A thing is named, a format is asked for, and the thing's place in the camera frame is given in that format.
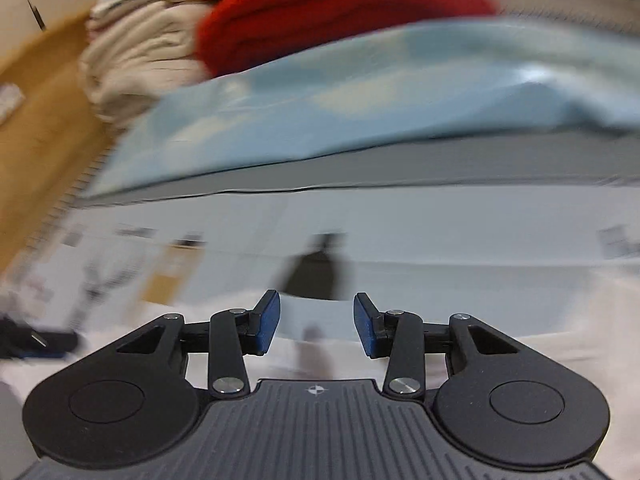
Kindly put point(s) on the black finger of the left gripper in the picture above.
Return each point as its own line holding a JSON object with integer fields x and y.
{"x": 22, "y": 341}

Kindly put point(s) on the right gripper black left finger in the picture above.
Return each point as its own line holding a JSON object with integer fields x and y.
{"x": 143, "y": 393}

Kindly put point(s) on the wooden bed frame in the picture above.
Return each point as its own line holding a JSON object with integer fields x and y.
{"x": 49, "y": 141}

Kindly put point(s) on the light blue patterned quilt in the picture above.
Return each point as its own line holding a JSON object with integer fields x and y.
{"x": 431, "y": 80}

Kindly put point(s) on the cream folded blanket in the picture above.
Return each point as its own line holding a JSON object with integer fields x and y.
{"x": 150, "y": 52}

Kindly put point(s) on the red folded blanket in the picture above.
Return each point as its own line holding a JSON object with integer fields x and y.
{"x": 240, "y": 34}

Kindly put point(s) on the grey deer print bedsheet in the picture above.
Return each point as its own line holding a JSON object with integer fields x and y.
{"x": 507, "y": 228}

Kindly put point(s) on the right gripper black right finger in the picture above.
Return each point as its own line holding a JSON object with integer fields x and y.
{"x": 493, "y": 397}

